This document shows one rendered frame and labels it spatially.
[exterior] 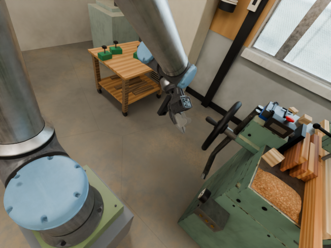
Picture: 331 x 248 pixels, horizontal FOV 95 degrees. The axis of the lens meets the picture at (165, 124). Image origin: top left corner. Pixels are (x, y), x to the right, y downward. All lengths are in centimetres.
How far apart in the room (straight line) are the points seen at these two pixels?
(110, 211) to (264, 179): 53
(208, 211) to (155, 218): 64
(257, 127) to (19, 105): 71
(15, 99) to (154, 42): 30
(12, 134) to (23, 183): 11
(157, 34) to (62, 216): 43
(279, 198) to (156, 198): 97
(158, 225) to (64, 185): 99
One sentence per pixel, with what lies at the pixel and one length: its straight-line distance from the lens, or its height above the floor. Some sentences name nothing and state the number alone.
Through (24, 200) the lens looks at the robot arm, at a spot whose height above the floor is 92.
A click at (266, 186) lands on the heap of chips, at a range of 56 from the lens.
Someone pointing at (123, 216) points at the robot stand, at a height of 55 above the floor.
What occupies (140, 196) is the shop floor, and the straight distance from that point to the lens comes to 136.
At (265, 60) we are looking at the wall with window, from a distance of 188.
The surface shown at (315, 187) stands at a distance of 68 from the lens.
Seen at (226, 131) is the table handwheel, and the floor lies 82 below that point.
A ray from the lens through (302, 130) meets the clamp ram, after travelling 74.
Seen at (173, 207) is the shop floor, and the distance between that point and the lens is 138.
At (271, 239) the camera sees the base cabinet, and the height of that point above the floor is 68.
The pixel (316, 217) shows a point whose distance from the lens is 61.
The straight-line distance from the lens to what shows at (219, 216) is 80.
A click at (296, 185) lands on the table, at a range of 69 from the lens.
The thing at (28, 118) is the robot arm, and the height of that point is 99.
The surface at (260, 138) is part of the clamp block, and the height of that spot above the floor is 91.
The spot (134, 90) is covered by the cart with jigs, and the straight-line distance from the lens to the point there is 186.
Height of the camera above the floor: 130
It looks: 47 degrees down
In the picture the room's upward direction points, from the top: 18 degrees clockwise
